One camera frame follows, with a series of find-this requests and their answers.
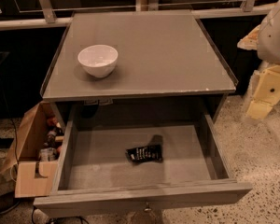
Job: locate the white ceramic bowl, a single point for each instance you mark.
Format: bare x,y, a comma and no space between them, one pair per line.
98,60

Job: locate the cardboard box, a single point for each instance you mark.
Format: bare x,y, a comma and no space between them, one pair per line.
34,178

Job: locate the metal drawer knob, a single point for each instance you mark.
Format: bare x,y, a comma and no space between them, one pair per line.
147,208

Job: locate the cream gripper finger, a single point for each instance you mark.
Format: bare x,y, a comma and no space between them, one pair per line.
258,109

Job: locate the black rxbar chocolate wrapper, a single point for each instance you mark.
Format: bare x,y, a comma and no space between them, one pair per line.
145,154

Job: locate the metal railing frame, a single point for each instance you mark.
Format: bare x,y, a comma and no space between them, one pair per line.
115,6

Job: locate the open grey wooden drawer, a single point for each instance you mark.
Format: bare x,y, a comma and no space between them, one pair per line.
95,176

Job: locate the clear jar in box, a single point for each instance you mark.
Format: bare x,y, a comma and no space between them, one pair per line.
48,154

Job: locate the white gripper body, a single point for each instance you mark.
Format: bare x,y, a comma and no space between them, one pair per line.
274,39

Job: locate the dark bottle in box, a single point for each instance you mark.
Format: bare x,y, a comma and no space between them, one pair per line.
52,134

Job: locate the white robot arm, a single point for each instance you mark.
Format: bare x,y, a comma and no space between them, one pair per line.
265,40

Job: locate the grey cabinet with counter top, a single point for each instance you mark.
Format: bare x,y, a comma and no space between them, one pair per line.
168,68

